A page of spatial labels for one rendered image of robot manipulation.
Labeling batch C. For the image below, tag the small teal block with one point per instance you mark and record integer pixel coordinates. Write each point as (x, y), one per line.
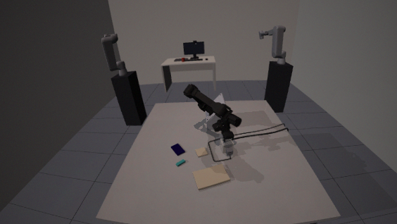
(180, 163)

